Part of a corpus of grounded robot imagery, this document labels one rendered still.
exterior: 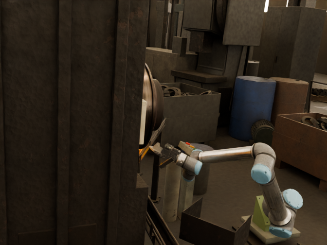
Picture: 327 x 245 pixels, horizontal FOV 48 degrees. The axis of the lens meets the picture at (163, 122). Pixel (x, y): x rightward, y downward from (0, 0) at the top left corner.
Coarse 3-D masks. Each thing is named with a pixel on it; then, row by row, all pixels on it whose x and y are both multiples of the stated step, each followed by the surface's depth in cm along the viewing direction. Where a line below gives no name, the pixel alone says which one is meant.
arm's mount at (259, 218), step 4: (256, 196) 279; (260, 196) 281; (256, 200) 279; (260, 200) 279; (256, 204) 279; (260, 204) 277; (256, 208) 280; (260, 208) 276; (256, 212) 280; (260, 212) 275; (256, 216) 280; (260, 216) 275; (264, 216) 273; (256, 220) 280; (260, 220) 276; (264, 220) 272; (268, 220) 273; (256, 224) 280; (260, 224) 276; (264, 224) 271; (268, 224) 271; (264, 228) 272; (268, 228) 272
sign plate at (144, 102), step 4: (144, 100) 147; (144, 104) 145; (144, 108) 146; (144, 112) 146; (144, 116) 147; (144, 120) 147; (144, 124) 148; (144, 128) 148; (140, 132) 148; (144, 132) 149; (140, 136) 149; (140, 140) 149
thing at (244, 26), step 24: (192, 0) 540; (216, 0) 514; (240, 0) 506; (264, 0) 542; (192, 24) 546; (216, 24) 527; (240, 24) 519; (192, 48) 557; (216, 48) 572; (240, 48) 578; (192, 72) 572; (216, 72) 575; (240, 72) 594
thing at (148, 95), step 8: (144, 80) 176; (152, 80) 176; (144, 88) 174; (152, 88) 174; (144, 96) 173; (152, 96) 174; (152, 104) 174; (152, 112) 175; (152, 120) 175; (152, 128) 177; (144, 136) 180; (144, 144) 187
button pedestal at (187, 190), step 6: (180, 144) 302; (186, 144) 298; (186, 150) 291; (192, 150) 284; (192, 180) 299; (186, 186) 299; (192, 186) 301; (186, 192) 300; (192, 192) 302; (180, 198) 310; (186, 198) 302; (192, 198) 304; (180, 204) 311; (186, 204) 303; (180, 210) 311; (180, 216) 305
